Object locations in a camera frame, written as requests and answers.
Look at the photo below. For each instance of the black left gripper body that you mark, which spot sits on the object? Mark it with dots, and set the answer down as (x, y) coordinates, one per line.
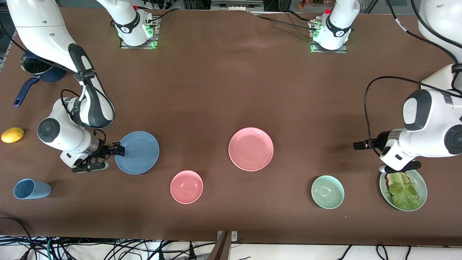
(382, 140)

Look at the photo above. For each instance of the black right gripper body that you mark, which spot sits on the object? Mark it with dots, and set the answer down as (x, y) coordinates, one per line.
(104, 150)

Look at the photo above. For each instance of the blue plate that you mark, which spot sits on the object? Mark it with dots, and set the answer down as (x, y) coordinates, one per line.
(139, 153)

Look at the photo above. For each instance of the pink plate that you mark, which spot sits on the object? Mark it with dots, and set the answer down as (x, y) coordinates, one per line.
(251, 149)

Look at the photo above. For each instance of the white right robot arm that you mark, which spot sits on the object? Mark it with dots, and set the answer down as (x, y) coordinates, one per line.
(39, 29)

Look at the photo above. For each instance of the toast slice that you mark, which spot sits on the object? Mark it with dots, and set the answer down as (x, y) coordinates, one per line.
(388, 178)

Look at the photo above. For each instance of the green lettuce leaf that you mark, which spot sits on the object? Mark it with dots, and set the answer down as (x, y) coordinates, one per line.
(404, 193)

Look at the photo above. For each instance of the mint green bowl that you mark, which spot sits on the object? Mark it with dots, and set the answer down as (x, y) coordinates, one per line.
(327, 192)

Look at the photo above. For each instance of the mint green plate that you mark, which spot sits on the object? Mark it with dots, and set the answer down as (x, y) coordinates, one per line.
(422, 189)

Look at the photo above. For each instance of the blue cup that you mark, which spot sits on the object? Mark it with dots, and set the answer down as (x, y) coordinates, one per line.
(32, 189)

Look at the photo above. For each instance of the pink bowl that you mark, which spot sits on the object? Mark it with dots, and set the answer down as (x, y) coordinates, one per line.
(186, 187)

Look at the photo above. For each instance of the yellow lemon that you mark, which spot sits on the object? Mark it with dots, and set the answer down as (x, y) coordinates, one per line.
(12, 135)

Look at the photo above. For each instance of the blue saucepan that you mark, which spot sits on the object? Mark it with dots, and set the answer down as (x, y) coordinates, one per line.
(21, 96)

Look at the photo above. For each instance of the brown table cloth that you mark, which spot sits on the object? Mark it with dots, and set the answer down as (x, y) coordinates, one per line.
(223, 90)

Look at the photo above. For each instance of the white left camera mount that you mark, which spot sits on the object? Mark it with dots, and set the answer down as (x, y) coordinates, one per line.
(389, 155)

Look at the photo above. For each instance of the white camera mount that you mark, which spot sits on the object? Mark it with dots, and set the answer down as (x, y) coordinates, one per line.
(72, 159)
(389, 155)

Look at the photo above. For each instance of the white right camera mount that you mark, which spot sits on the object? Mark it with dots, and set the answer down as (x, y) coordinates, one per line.
(72, 159)

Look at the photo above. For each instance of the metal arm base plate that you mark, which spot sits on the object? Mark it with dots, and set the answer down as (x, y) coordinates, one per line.
(328, 51)
(153, 36)

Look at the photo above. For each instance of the dark camera post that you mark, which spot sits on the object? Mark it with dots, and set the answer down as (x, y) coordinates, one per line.
(220, 251)

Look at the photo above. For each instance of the metal post bracket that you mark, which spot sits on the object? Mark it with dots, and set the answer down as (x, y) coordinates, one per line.
(234, 236)

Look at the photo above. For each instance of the aluminium frame beam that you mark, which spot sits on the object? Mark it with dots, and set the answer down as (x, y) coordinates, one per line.
(234, 5)

